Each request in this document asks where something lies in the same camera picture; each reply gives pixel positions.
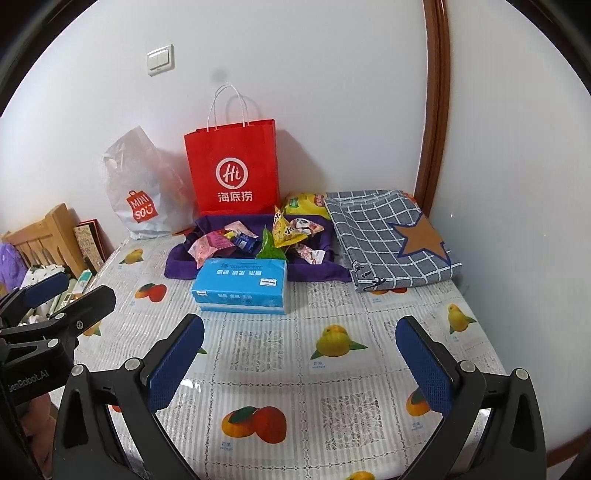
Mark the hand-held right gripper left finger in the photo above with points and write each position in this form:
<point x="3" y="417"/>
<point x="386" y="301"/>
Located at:
<point x="175" y="364"/>

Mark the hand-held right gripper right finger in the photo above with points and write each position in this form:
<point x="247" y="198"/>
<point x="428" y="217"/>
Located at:
<point x="425" y="369"/>

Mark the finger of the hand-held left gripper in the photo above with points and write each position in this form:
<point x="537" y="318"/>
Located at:
<point x="44" y="287"/>
<point x="83" y="307"/>

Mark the purple fabric tray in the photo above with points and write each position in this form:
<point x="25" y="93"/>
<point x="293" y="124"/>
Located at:
<point x="180" y="265"/>

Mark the pink peach snack packet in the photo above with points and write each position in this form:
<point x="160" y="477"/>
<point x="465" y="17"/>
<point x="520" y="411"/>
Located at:
<point x="203" y="250"/>

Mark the magenta snack packet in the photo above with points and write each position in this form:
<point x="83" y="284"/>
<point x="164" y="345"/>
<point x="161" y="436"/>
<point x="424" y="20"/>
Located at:
<point x="214" y="238"/>

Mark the blue snack packet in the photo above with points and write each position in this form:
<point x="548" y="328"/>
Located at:
<point x="243" y="242"/>

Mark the white red snack packet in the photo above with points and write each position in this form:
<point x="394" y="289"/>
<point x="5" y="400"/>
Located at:
<point x="236" y="228"/>

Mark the green triangular snack packet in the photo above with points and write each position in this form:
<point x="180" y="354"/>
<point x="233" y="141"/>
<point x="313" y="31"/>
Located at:
<point x="270" y="249"/>

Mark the yellow snack packet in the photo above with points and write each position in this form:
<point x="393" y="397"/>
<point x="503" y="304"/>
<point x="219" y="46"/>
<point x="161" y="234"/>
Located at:
<point x="286" y="230"/>

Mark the panda print snack packet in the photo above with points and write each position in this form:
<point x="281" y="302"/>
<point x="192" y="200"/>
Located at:
<point x="308" y="226"/>

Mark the white dotted cloth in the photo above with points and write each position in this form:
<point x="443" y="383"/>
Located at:
<point x="39" y="272"/>

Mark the green white tube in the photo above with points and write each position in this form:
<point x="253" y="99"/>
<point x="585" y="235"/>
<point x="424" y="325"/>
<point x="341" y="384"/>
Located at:
<point x="83" y="281"/>

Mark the purple cloth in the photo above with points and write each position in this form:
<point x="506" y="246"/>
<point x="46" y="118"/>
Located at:
<point x="9" y="267"/>

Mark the brown patterned box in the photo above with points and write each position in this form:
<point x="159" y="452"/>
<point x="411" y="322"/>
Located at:
<point x="87" y="244"/>

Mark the wooden chair back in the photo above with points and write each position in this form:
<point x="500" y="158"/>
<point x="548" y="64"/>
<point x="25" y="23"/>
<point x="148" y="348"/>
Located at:
<point x="51" y="226"/>

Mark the blue tissue pack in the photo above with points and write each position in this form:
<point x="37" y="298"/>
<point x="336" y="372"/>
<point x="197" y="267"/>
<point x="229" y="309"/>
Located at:
<point x="240" y="281"/>

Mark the fruit print tablecloth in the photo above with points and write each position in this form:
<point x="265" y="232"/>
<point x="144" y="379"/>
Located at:
<point x="286" y="392"/>

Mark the white plastic bag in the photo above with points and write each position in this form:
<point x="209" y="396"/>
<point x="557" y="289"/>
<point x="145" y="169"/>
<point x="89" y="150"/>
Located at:
<point x="134" y="175"/>

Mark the grey checked cloth with star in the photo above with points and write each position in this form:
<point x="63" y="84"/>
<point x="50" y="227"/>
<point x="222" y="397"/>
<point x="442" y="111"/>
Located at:
<point x="378" y="230"/>

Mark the yellow green snack bag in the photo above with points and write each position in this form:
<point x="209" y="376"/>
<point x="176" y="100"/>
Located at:
<point x="304" y="203"/>

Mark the red paper bag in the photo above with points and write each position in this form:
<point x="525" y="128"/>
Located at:
<point x="231" y="152"/>

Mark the white light switch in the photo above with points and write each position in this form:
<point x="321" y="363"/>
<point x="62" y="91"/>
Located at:
<point x="160" y="60"/>

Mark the brown wooden door frame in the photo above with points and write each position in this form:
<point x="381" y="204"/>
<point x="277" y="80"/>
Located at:
<point x="436" y="92"/>

